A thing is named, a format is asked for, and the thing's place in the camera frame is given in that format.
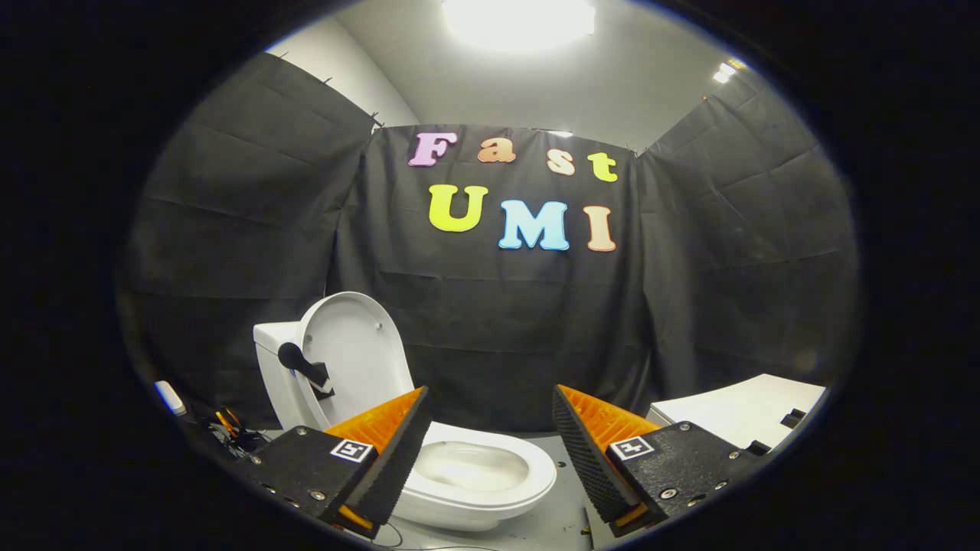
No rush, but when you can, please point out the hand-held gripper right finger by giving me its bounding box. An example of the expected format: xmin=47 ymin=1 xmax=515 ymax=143
xmin=551 ymin=383 xmax=769 ymax=538

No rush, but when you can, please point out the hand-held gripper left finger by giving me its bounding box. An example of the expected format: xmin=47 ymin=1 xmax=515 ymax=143
xmin=245 ymin=385 xmax=433 ymax=540

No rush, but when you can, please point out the white toilet lid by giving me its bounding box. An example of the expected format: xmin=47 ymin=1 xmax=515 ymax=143
xmin=277 ymin=291 xmax=416 ymax=431

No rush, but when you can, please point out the white toilet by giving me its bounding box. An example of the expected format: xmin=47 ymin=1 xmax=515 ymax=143
xmin=253 ymin=320 xmax=558 ymax=533

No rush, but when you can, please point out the white drawer cabinet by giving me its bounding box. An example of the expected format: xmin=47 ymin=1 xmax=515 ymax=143
xmin=647 ymin=373 xmax=829 ymax=454

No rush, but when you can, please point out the orange and black tool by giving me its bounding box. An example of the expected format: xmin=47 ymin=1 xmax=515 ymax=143
xmin=207 ymin=407 xmax=265 ymax=458

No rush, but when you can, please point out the black backdrop cloth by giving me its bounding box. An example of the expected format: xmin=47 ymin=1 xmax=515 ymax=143
xmin=115 ymin=52 xmax=860 ymax=433

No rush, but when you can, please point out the small white box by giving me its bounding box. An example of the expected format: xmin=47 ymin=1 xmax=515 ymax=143
xmin=153 ymin=380 xmax=188 ymax=416

